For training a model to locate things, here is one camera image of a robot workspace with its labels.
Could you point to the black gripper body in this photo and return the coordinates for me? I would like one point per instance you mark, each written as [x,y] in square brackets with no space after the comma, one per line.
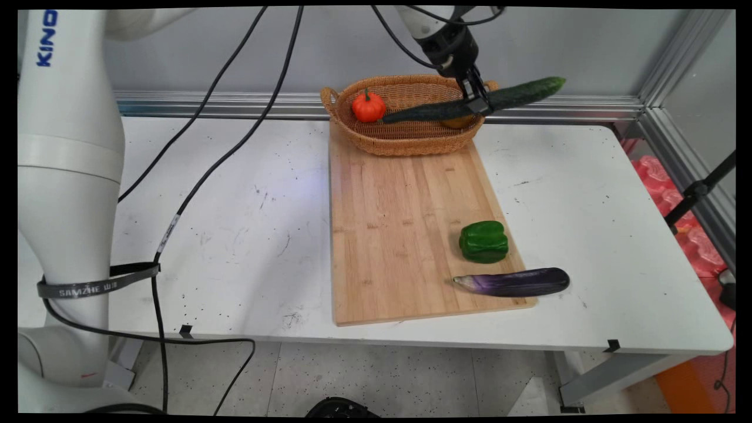
[453,53]

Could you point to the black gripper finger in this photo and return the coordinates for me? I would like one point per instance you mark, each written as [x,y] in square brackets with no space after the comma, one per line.
[472,97]
[485,94]

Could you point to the long dark green cucumber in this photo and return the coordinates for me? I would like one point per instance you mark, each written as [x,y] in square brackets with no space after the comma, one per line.
[523,93]

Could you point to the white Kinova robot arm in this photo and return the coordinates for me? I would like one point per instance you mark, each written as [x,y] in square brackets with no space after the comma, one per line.
[70,176]

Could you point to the yellow-orange round fruit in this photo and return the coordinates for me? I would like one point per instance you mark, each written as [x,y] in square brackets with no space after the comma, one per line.
[458,122]

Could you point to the small orange pumpkin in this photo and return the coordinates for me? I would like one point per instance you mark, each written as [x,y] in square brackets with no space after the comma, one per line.
[368,107]

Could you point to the green bell pepper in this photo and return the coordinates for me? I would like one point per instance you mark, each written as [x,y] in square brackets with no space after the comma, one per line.
[483,242]

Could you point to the bamboo cutting board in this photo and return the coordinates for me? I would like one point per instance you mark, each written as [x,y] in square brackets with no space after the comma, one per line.
[399,247]

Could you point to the purple eggplant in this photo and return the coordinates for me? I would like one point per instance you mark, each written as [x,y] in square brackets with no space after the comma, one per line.
[517,282]

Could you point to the red bubble wrap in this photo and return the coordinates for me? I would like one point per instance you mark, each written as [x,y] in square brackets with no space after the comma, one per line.
[681,217]

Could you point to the black tripod stand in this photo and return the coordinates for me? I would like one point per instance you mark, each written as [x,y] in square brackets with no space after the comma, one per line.
[699,189]

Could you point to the black tape piece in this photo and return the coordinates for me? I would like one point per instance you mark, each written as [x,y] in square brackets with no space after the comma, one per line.
[612,345]
[186,331]

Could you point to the grey metal table leg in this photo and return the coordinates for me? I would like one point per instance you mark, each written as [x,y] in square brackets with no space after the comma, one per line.
[617,376]

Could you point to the small black device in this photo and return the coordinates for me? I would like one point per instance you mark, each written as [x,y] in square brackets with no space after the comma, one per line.
[728,292]

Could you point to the black round object on floor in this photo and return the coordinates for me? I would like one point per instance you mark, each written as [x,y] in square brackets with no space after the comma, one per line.
[341,408]

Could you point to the horizontal aluminium frame rail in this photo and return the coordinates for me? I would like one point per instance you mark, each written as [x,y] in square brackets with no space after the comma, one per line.
[264,104]

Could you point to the aluminium corner frame post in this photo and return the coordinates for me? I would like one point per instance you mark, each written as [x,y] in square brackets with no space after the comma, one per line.
[681,117]

